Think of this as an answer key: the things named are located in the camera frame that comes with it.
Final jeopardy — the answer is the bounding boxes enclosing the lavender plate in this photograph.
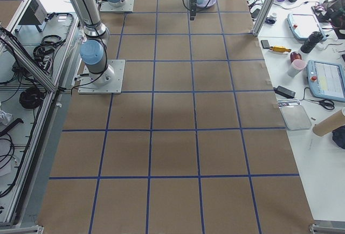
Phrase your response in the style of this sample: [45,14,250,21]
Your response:
[197,0,217,9]

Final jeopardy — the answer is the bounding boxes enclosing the white cup pink lid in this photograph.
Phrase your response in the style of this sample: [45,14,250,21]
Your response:
[287,59,307,77]

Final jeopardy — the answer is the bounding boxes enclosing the black smartphone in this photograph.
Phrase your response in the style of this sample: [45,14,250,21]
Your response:
[260,39,271,49]

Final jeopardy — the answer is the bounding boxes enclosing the left blue teach pendant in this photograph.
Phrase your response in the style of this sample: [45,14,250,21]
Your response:
[287,13,327,42]

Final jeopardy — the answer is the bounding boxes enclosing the blue teach pendant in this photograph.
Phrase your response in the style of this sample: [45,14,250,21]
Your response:
[306,60,344,102]
[287,13,327,42]

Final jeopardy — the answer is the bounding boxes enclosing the dark red jar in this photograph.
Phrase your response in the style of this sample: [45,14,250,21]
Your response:
[290,51,302,63]

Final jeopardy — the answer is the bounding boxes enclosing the black power brick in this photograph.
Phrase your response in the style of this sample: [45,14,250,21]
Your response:
[273,86,295,99]

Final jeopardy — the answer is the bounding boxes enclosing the right blue teach pendant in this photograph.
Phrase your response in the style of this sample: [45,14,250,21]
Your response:
[306,60,344,102]

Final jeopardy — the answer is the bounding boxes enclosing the clear plastic lidded box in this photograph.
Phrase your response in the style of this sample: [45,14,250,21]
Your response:
[277,99,312,131]

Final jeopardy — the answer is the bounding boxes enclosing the grey electrical box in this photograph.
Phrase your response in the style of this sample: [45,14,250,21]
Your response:
[18,0,47,32]

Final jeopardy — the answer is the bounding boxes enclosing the black scissors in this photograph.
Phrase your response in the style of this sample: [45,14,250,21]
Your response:
[309,99,335,111]

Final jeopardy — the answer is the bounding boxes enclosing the cardboard tube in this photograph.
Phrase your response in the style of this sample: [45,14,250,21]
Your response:
[312,108,344,136]

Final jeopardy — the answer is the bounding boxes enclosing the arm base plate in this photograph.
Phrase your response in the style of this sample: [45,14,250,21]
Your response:
[78,59,126,94]
[100,0,134,13]

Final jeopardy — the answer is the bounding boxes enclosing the aluminium frame post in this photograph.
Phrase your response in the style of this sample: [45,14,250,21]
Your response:
[251,0,274,36]

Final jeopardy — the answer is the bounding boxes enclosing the diagonal aluminium frame strut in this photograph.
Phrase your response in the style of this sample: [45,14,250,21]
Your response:
[1,26,58,92]

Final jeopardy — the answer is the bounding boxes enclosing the coiled black cable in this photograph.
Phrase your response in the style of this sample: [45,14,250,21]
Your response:
[19,85,45,110]

